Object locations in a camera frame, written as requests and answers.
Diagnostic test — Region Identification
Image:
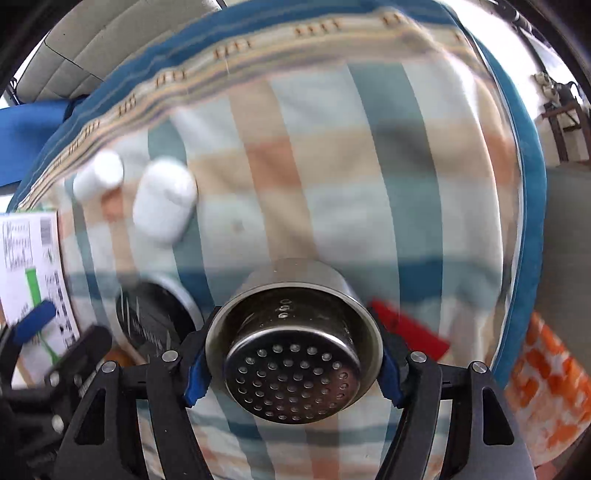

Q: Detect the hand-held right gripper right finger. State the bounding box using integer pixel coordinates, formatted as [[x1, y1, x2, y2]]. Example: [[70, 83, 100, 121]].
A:
[[368, 307, 539, 480]]

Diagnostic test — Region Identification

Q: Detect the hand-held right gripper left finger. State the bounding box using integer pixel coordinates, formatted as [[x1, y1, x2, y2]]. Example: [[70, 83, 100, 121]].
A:
[[53, 308, 219, 480]]

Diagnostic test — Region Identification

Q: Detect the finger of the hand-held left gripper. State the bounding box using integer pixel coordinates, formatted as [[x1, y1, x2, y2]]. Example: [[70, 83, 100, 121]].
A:
[[44, 325, 113, 402], [0, 301, 57, 398]]

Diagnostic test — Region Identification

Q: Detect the perforated steel strainer cup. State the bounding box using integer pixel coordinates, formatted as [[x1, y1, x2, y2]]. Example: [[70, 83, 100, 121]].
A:
[[204, 258, 385, 424]]

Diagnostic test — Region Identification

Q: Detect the red flat card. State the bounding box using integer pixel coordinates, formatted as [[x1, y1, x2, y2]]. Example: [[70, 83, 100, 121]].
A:
[[368, 299, 451, 366]]

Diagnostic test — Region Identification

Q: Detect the white printed paper sheet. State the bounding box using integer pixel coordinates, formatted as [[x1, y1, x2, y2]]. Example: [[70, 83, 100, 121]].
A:
[[0, 210, 89, 386]]

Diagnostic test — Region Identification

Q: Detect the small white plastic bottle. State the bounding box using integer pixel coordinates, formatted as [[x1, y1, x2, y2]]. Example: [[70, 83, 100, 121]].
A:
[[73, 150, 125, 204]]

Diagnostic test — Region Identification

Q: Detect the orange patterned cloth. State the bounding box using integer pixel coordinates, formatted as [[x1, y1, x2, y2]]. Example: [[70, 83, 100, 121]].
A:
[[502, 312, 591, 468]]

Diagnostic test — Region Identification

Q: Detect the large white plastic jar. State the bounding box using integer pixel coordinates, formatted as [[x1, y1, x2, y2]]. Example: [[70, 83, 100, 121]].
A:
[[132, 157, 199, 243]]

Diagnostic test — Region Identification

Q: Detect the blue chair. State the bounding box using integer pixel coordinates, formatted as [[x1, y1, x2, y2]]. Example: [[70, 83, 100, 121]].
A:
[[0, 98, 81, 188]]

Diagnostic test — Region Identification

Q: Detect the checkered tablecloth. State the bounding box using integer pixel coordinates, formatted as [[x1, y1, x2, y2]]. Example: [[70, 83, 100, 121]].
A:
[[8, 0, 548, 384]]

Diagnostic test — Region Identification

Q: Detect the checked pastel blanket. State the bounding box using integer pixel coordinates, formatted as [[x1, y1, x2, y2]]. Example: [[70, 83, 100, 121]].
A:
[[55, 55, 520, 480]]

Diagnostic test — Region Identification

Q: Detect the grey cushioned headboard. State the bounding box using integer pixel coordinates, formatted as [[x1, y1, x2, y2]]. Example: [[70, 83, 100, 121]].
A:
[[14, 0, 227, 103]]

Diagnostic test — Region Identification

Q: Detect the wooden stool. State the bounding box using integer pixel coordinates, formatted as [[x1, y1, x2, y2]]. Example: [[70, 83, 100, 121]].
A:
[[534, 71, 591, 163]]

